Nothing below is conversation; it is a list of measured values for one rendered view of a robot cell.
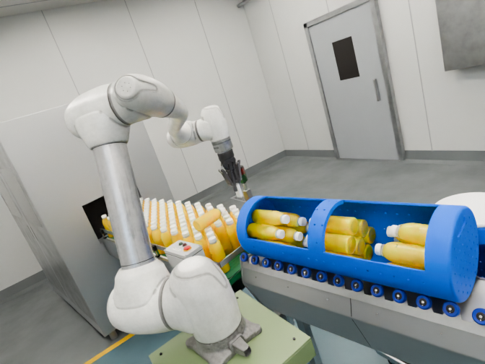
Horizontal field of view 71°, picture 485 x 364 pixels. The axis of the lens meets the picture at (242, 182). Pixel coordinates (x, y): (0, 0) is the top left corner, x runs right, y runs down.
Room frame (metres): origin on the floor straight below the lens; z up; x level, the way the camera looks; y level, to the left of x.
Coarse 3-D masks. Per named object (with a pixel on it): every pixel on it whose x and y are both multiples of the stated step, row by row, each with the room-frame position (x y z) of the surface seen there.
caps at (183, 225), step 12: (144, 204) 2.58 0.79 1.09; (156, 204) 2.50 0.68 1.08; (168, 204) 2.37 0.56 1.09; (180, 204) 2.28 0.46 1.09; (108, 216) 2.59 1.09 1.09; (144, 216) 2.30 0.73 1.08; (156, 216) 2.22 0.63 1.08; (180, 216) 2.02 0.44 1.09; (192, 216) 1.97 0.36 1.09; (192, 228) 1.77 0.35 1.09
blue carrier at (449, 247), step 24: (240, 216) 1.44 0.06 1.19; (312, 216) 1.16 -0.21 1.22; (360, 216) 1.24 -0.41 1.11; (384, 216) 1.16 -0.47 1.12; (408, 216) 1.08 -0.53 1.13; (432, 216) 0.87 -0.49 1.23; (456, 216) 0.83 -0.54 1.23; (240, 240) 1.41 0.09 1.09; (264, 240) 1.30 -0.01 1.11; (312, 240) 1.11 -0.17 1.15; (384, 240) 1.16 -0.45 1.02; (432, 240) 0.82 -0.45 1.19; (456, 240) 0.80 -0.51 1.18; (312, 264) 1.13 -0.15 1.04; (336, 264) 1.03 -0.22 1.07; (360, 264) 0.96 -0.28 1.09; (384, 264) 0.90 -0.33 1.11; (432, 264) 0.79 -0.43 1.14; (456, 264) 0.79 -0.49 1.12; (408, 288) 0.87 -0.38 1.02; (432, 288) 0.80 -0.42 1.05; (456, 288) 0.77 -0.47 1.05
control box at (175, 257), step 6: (180, 240) 1.62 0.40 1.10; (174, 246) 1.58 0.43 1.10; (180, 246) 1.55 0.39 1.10; (192, 246) 1.50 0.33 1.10; (198, 246) 1.48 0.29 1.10; (168, 252) 1.54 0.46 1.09; (174, 252) 1.51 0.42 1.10; (180, 252) 1.48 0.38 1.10; (186, 252) 1.46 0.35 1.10; (192, 252) 1.45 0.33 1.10; (198, 252) 1.47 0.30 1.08; (168, 258) 1.57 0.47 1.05; (174, 258) 1.52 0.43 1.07; (180, 258) 1.47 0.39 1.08; (186, 258) 1.43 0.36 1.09; (174, 264) 1.54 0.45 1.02
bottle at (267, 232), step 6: (252, 222) 1.48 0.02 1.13; (252, 228) 1.43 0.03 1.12; (258, 228) 1.40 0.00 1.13; (264, 228) 1.38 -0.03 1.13; (270, 228) 1.36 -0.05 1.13; (276, 228) 1.36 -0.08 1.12; (252, 234) 1.43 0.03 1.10; (258, 234) 1.39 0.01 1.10; (264, 234) 1.36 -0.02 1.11; (270, 234) 1.34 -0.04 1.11
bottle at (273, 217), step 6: (258, 210) 1.48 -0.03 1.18; (264, 210) 1.45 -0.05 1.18; (270, 210) 1.43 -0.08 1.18; (252, 216) 1.48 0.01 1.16; (258, 216) 1.45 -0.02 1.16; (264, 216) 1.42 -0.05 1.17; (270, 216) 1.39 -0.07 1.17; (276, 216) 1.37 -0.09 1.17; (258, 222) 1.46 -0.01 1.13; (264, 222) 1.42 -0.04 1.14; (270, 222) 1.39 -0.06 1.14; (276, 222) 1.37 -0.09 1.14
